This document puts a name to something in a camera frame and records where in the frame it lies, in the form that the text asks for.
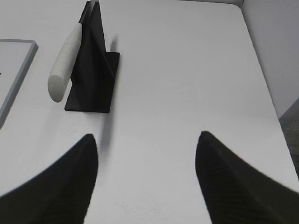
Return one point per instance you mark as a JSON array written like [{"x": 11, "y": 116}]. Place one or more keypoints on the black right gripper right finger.
[{"x": 237, "y": 193}]

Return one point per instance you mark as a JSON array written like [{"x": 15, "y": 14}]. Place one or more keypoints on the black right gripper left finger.
[{"x": 60, "y": 194}]

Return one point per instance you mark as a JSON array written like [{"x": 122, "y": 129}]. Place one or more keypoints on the white handled kitchen knife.
[{"x": 62, "y": 68}]

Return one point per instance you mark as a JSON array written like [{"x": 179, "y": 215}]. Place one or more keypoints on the black knife stand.
[{"x": 95, "y": 69}]

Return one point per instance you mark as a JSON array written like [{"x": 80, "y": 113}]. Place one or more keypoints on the grey rimmed deer cutting board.
[{"x": 16, "y": 56}]

